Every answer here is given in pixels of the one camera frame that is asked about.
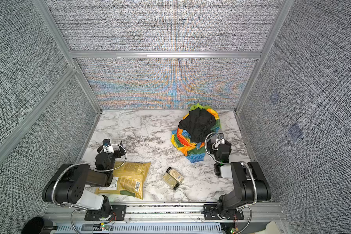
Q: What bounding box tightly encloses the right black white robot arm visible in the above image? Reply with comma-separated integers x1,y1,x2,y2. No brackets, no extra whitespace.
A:
202,133,272,220

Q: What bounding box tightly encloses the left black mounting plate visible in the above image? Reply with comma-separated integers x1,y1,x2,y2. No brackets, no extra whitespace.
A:
84,205,127,221

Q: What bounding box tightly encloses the yellow snack bag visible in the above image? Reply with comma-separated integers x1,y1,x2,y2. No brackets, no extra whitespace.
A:
95,162,151,199

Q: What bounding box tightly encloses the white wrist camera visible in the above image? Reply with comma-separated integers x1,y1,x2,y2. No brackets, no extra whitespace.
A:
102,143,114,154
212,138,225,151

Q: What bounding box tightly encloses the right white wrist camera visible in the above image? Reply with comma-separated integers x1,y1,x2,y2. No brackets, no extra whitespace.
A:
212,138,225,151

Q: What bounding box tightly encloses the black cloth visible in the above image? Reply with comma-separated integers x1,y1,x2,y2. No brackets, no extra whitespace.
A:
178,108,216,143

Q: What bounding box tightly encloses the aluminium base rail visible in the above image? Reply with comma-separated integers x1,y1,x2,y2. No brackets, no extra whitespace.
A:
44,202,289,226

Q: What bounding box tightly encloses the white slotted cable duct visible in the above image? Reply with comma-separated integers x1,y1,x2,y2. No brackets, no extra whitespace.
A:
51,223,223,234

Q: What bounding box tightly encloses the black round object bottom left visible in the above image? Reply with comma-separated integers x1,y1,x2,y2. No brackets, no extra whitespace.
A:
21,216,59,234

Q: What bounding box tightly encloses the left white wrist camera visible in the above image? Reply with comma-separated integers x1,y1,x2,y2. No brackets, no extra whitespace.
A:
102,143,114,154

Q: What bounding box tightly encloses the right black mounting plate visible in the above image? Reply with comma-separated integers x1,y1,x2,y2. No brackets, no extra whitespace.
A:
201,204,244,220

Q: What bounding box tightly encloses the black mounting plate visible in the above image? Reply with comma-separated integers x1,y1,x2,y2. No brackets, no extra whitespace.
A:
84,205,127,221
201,204,244,220

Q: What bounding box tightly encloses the rainbow coloured cloth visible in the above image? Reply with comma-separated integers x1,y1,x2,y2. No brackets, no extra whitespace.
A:
171,103,221,163

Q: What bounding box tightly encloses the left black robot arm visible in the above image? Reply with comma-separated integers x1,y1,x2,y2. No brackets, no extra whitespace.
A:
42,139,127,221

